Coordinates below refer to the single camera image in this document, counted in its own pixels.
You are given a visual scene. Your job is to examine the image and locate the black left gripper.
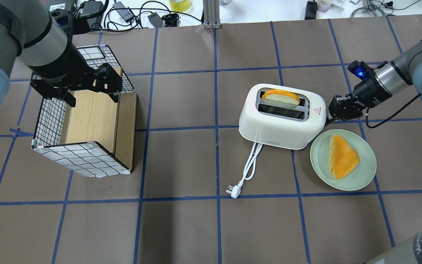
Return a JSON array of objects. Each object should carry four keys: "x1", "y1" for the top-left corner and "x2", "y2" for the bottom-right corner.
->
[{"x1": 30, "y1": 63, "x2": 123, "y2": 107}]

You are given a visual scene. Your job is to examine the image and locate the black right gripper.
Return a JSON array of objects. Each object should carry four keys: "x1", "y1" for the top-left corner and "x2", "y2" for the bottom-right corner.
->
[{"x1": 327, "y1": 79, "x2": 392, "y2": 125}]

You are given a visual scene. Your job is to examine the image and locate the white toaster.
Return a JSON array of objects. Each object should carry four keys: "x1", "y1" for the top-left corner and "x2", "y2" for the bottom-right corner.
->
[{"x1": 239, "y1": 84, "x2": 327, "y2": 149}]

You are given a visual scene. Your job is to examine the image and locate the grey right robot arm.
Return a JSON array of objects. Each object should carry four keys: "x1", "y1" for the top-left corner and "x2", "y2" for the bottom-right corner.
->
[{"x1": 145, "y1": 41, "x2": 422, "y2": 149}]

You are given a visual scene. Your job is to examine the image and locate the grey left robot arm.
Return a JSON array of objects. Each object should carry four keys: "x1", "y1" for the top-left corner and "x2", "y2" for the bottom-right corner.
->
[{"x1": 0, "y1": 0, "x2": 122, "y2": 107}]

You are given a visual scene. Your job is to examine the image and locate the bread slice in toaster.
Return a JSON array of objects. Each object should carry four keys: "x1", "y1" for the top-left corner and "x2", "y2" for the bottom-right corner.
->
[{"x1": 261, "y1": 89, "x2": 300, "y2": 106}]

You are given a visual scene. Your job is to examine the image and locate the bread slice on plate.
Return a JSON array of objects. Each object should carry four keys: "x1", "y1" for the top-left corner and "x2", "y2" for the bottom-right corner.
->
[{"x1": 329, "y1": 134, "x2": 360, "y2": 179}]

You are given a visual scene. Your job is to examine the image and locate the light green plate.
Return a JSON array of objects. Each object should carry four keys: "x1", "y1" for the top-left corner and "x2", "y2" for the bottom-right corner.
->
[{"x1": 310, "y1": 130, "x2": 377, "y2": 191}]

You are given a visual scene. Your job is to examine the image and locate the black power adapter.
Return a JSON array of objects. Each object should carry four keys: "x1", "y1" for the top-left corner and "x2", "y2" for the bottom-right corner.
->
[{"x1": 113, "y1": 1, "x2": 134, "y2": 22}]

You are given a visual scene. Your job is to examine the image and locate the black box device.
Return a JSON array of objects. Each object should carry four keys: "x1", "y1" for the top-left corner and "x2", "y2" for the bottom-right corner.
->
[{"x1": 304, "y1": 0, "x2": 318, "y2": 20}]

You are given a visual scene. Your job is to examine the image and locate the yellow tape roll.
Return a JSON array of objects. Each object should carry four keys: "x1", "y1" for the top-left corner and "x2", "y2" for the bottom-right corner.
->
[{"x1": 169, "y1": 0, "x2": 192, "y2": 13}]

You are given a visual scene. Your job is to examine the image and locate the white power plug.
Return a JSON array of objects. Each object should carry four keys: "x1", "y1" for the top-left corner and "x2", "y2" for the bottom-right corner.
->
[{"x1": 226, "y1": 184, "x2": 242, "y2": 199}]

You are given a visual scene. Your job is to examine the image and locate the black cable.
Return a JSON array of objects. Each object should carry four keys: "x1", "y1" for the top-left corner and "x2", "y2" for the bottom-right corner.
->
[{"x1": 365, "y1": 92, "x2": 422, "y2": 129}]

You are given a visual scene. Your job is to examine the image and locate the wire grid wooden shelf box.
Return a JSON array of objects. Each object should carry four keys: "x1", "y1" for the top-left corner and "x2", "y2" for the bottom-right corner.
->
[{"x1": 31, "y1": 45, "x2": 137, "y2": 177}]

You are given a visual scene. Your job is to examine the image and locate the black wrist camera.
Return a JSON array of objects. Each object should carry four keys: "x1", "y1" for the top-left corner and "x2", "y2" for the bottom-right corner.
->
[{"x1": 347, "y1": 60, "x2": 375, "y2": 81}]

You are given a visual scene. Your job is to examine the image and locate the white toaster power cord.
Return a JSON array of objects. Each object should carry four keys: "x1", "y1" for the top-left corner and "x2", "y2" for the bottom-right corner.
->
[{"x1": 240, "y1": 142, "x2": 264, "y2": 187}]

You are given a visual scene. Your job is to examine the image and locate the aluminium frame post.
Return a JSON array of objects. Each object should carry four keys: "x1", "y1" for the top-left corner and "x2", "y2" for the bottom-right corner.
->
[{"x1": 203, "y1": 0, "x2": 222, "y2": 29}]

